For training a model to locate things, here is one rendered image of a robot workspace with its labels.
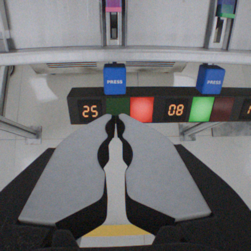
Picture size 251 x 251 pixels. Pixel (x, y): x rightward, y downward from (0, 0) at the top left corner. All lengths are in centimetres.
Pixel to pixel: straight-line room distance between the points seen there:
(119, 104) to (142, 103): 3
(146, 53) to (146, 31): 3
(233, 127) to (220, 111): 79
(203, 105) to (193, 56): 8
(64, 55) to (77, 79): 81
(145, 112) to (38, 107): 81
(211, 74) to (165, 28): 7
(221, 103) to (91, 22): 19
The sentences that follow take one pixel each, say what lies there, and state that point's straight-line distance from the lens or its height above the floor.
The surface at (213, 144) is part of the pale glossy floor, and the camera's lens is 101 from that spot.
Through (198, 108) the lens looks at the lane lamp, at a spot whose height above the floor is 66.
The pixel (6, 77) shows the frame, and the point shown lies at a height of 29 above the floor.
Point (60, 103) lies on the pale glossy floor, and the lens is 98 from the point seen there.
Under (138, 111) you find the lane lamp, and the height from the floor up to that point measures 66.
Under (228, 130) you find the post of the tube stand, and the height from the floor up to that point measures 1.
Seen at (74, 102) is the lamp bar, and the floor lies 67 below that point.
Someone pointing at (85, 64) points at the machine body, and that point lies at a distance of 87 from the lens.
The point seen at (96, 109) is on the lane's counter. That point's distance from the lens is 24.
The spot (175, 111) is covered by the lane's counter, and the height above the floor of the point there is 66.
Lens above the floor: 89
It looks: 79 degrees down
